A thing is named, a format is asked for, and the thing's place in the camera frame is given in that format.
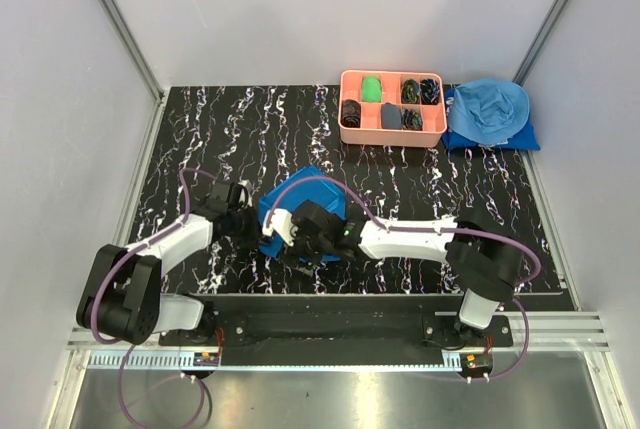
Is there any blue cloth napkin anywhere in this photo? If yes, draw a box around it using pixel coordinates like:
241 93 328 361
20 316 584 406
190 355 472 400
258 166 356 263

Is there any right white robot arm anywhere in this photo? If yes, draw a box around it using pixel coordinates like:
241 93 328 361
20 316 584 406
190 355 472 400
264 201 523 346

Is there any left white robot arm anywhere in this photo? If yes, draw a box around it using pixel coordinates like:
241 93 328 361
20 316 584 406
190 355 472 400
76 181 261 345

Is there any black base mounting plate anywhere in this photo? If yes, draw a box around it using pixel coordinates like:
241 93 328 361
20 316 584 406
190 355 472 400
158 293 516 368

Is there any dark patterned rolled tie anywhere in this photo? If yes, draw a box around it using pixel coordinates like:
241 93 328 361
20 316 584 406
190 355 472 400
340 99 361 128

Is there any grey rolled cloth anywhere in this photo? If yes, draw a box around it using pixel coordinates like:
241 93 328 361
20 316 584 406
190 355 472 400
380 103 403 130

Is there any pink compartment tray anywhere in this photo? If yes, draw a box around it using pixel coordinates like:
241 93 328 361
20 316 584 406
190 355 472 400
338 70 448 148

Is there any dark floral rolled tie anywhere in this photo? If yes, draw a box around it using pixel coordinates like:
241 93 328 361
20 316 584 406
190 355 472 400
402 107 423 131

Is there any green rolled cloth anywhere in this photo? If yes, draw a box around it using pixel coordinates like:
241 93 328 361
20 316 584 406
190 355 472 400
360 75 382 103

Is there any green patterned rolled tie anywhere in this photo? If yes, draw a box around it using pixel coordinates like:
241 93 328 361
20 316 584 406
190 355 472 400
401 78 421 104

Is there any navy dotted rolled tie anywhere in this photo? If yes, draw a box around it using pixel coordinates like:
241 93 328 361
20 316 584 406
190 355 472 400
420 78 441 105

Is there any light blue bucket hat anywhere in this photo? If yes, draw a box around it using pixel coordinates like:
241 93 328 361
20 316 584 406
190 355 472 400
447 79 530 145

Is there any blue folded cloth bag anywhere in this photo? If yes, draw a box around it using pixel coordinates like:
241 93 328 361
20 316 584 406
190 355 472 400
442 122 540 151

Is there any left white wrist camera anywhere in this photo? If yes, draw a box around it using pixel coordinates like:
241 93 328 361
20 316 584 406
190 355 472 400
238 180 253 207

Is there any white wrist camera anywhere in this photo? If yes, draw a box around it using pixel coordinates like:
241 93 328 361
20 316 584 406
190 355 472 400
262 209 295 246
238 180 253 207

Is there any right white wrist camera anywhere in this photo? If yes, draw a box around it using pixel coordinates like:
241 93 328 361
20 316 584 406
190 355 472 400
262 209 295 246

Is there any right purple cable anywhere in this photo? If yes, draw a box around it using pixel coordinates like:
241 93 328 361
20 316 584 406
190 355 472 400
267 176 544 383

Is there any left aluminium frame post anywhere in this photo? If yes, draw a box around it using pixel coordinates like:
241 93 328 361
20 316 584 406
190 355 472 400
98 0 164 102

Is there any aluminium frame post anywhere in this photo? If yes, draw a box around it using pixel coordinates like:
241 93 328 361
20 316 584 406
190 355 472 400
512 0 572 86
98 0 164 102

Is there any right aluminium frame post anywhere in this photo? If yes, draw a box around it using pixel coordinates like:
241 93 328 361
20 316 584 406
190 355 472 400
512 0 572 86

